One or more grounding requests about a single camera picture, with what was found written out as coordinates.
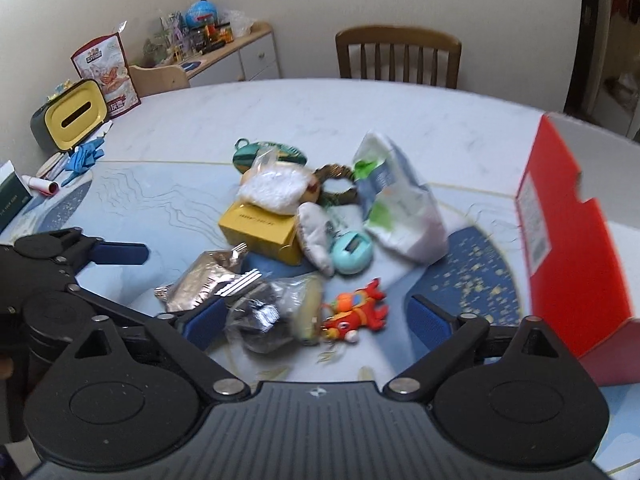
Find silver foil snack packet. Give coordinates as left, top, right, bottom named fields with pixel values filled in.
left=154, top=243, right=262, bottom=313

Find clear bag dark contents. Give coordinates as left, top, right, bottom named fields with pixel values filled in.
left=224, top=273, right=324, bottom=354

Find red orange plush toy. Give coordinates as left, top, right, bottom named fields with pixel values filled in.
left=320, top=278, right=390, bottom=344

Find light blue round gadget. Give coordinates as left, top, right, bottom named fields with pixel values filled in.
left=330, top=231, right=373, bottom=275

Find yellow cardboard box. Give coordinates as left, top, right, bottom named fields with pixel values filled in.
left=218, top=202, right=303, bottom=266

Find white green tissue pack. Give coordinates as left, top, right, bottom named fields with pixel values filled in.
left=352, top=132, right=449, bottom=266

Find brown bead bracelet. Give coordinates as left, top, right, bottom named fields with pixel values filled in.
left=311, top=162, right=359, bottom=207

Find white granule plastic bag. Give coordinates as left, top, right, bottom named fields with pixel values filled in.
left=236, top=162, right=319, bottom=216

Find green white snack bag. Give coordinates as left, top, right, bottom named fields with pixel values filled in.
left=232, top=138, right=307, bottom=174

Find white lint roller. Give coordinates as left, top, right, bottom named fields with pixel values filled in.
left=22, top=174, right=60, bottom=197

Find blue rubber gloves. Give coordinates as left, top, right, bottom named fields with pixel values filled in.
left=62, top=136, right=104, bottom=186

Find dark green box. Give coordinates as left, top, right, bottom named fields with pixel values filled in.
left=0, top=160, right=32, bottom=231

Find yellow dark tissue box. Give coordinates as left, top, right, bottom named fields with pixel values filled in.
left=30, top=79, right=108, bottom=155

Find red cardboard shoe box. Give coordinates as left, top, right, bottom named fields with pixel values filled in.
left=515, top=116, right=639, bottom=386

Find light wooden child chair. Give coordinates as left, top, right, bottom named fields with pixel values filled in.
left=129, top=65, right=190, bottom=98

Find red white snack bag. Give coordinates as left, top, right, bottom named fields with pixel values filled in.
left=70, top=22, right=141, bottom=118

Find white wooden sideboard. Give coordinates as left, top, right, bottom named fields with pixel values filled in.
left=180, top=22, right=281, bottom=88

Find blue globe toy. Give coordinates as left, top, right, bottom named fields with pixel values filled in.
left=184, top=0, right=218, bottom=29

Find brown wooden chair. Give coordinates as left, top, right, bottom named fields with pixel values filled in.
left=335, top=25, right=462, bottom=89

